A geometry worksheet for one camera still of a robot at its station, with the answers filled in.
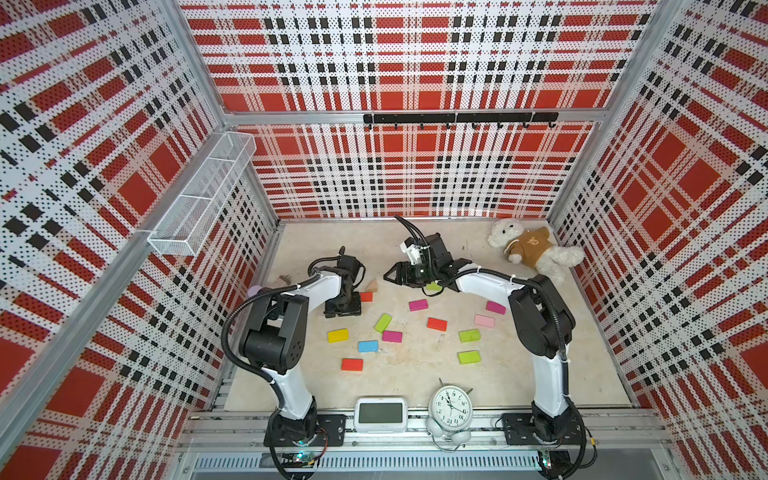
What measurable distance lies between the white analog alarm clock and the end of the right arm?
11.2 inches

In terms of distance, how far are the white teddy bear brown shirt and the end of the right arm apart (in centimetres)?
38

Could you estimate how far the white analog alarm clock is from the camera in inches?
28.2

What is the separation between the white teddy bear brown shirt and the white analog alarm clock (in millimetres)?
486

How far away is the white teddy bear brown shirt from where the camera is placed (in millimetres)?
1004

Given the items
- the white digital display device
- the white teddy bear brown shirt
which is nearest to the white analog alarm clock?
the white digital display device
